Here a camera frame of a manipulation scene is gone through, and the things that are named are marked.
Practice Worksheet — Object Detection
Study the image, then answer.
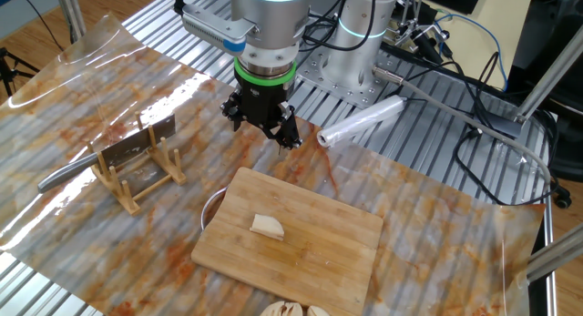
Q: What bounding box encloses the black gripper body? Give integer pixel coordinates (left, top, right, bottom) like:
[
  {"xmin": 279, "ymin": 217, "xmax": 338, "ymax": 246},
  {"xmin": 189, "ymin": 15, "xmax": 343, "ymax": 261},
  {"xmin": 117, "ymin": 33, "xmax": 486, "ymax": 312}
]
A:
[{"xmin": 238, "ymin": 76, "xmax": 292, "ymax": 130}]

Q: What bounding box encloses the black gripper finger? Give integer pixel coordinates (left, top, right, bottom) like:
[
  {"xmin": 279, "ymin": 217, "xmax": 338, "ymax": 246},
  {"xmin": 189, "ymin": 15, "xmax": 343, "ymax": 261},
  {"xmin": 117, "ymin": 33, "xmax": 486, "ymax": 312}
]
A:
[
  {"xmin": 261, "ymin": 101, "xmax": 303, "ymax": 151},
  {"xmin": 220, "ymin": 90, "xmax": 250, "ymax": 133}
]

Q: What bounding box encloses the steel cleaver knife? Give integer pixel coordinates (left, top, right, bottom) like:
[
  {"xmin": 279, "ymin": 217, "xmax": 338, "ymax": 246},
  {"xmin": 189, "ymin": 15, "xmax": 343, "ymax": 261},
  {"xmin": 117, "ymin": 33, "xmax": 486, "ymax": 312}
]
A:
[{"xmin": 36, "ymin": 113, "xmax": 178, "ymax": 194}]

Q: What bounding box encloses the clear plastic wrap roll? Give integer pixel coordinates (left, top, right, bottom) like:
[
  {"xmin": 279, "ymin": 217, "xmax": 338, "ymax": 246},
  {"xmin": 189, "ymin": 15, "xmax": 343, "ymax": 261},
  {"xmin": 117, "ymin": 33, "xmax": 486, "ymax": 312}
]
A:
[{"xmin": 315, "ymin": 94, "xmax": 407, "ymax": 149}]

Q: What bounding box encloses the wooden peg rack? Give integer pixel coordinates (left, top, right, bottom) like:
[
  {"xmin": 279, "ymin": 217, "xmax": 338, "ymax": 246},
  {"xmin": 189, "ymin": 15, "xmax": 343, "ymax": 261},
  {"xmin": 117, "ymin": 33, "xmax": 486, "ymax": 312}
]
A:
[{"xmin": 85, "ymin": 109, "xmax": 189, "ymax": 217}]

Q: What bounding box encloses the metal bowl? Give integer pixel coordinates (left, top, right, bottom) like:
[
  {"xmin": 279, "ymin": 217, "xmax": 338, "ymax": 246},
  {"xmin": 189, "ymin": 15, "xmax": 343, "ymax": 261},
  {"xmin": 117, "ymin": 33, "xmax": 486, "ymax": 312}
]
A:
[{"xmin": 199, "ymin": 185, "xmax": 229, "ymax": 233}]

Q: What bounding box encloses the bamboo cutting board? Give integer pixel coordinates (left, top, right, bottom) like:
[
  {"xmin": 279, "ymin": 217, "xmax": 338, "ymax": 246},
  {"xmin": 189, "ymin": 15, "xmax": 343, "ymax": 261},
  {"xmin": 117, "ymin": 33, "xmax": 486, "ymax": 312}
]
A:
[{"xmin": 190, "ymin": 166, "xmax": 385, "ymax": 316}]

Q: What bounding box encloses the marble pattern plastic sheet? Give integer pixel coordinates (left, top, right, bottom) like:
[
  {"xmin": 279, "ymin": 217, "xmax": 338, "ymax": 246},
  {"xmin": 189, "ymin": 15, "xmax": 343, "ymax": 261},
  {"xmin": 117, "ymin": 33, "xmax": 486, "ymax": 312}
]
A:
[{"xmin": 0, "ymin": 12, "xmax": 547, "ymax": 316}]

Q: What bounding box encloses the beige board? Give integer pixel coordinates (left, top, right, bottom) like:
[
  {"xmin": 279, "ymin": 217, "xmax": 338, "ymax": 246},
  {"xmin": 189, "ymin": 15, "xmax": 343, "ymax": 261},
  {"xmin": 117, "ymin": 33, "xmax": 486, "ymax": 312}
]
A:
[{"xmin": 425, "ymin": 0, "xmax": 537, "ymax": 93}]

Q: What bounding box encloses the black tripod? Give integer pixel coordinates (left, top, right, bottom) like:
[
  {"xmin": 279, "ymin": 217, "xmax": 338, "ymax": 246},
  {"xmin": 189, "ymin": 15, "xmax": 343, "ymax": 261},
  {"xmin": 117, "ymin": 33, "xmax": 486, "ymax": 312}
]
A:
[{"xmin": 0, "ymin": 46, "xmax": 41, "ymax": 98}]

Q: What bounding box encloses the black office chair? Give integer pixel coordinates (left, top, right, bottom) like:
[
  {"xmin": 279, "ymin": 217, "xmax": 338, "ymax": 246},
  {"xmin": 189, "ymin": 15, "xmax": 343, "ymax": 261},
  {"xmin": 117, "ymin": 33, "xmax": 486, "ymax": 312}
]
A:
[{"xmin": 507, "ymin": 0, "xmax": 583, "ymax": 183}]

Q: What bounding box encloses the black caster wheel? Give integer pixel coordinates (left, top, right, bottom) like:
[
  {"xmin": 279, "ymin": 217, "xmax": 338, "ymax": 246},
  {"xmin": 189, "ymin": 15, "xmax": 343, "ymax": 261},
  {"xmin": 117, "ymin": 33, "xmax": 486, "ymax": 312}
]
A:
[{"xmin": 552, "ymin": 188, "xmax": 573, "ymax": 210}]

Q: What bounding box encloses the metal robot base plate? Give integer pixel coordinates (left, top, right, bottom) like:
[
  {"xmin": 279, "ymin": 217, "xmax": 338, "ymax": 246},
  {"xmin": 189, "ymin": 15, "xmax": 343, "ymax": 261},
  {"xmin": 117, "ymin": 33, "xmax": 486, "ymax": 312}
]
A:
[{"xmin": 295, "ymin": 46, "xmax": 404, "ymax": 110}]

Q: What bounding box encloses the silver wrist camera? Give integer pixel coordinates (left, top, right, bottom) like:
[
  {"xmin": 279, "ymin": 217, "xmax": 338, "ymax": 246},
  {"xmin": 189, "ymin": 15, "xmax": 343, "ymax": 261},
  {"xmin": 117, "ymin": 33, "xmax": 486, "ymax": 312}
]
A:
[{"xmin": 180, "ymin": 4, "xmax": 259, "ymax": 54}]

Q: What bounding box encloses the black camera cable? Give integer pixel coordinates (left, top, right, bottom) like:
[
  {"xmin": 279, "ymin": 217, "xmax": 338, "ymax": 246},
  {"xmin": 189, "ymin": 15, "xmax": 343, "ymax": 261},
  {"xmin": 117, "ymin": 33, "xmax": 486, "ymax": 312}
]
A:
[{"xmin": 170, "ymin": 0, "xmax": 379, "ymax": 53}]

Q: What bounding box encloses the grey hose with connector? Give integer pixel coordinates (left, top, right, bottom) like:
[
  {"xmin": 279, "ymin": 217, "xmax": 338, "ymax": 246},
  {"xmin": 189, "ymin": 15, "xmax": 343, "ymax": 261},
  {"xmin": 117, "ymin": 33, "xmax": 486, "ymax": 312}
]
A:
[{"xmin": 372, "ymin": 65, "xmax": 553, "ymax": 186}]

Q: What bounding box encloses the black looped cable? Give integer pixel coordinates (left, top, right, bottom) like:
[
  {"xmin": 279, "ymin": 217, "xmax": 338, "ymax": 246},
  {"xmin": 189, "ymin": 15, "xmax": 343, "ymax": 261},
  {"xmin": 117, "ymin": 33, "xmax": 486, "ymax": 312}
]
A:
[{"xmin": 454, "ymin": 123, "xmax": 562, "ymax": 208}]

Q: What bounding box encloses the aluminium frame post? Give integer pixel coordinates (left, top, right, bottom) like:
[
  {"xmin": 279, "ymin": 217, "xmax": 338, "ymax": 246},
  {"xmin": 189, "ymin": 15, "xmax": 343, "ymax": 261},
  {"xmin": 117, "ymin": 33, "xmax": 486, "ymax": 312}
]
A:
[
  {"xmin": 514, "ymin": 23, "xmax": 583, "ymax": 124},
  {"xmin": 54, "ymin": 0, "xmax": 87, "ymax": 44},
  {"xmin": 526, "ymin": 222, "xmax": 583, "ymax": 283}
]

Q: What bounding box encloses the grey post foot bracket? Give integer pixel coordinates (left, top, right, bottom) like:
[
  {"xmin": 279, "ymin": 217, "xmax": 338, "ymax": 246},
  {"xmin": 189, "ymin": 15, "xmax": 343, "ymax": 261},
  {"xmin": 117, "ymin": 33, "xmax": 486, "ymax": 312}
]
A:
[{"xmin": 473, "ymin": 109, "xmax": 524, "ymax": 139}]

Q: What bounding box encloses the blue cable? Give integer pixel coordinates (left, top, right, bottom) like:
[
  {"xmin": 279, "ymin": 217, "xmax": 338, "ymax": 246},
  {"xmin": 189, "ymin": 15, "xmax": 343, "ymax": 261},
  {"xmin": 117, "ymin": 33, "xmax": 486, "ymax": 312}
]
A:
[{"xmin": 432, "ymin": 13, "xmax": 510, "ymax": 92}]

